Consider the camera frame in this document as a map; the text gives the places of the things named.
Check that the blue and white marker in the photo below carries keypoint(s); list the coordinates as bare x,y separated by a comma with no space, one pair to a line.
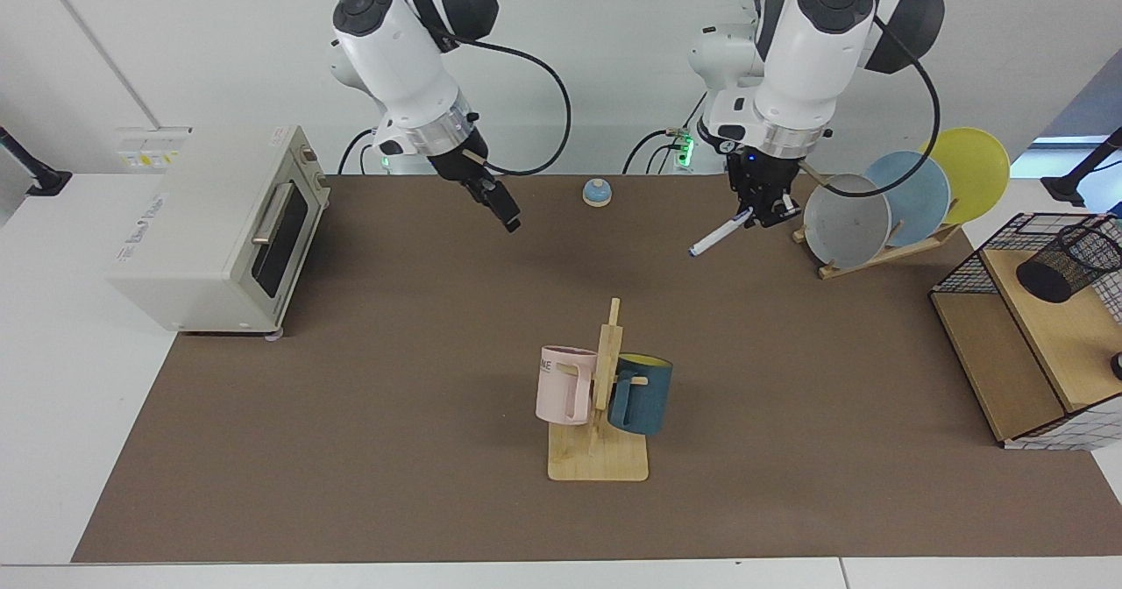
714,240

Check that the black mesh pen holder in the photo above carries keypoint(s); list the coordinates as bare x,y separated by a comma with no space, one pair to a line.
1052,278

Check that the grey plate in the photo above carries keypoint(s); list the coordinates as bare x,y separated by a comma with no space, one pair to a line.
846,221

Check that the small blue round thing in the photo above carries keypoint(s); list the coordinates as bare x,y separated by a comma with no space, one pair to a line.
597,192

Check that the wooden plate rack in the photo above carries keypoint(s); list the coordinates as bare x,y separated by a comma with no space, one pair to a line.
885,256

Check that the light blue plate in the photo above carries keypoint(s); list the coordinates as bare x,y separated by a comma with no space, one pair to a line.
916,195

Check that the pink cup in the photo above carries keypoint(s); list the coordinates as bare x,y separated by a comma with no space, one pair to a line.
561,387

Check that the yellow plate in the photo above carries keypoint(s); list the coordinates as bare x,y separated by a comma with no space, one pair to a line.
977,168

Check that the dark teal cup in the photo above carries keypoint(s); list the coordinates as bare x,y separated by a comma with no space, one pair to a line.
644,400

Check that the wooden cup stand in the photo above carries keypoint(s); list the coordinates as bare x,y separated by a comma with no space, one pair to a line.
600,462

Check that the brown table cloth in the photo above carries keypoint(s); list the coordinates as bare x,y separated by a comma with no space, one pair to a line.
438,484

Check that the pale toaster oven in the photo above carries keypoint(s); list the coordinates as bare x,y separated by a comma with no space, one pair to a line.
193,247

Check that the small black round object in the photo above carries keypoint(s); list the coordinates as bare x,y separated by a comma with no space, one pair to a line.
1117,366

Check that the white wall socket box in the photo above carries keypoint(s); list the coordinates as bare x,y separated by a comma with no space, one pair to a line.
153,146

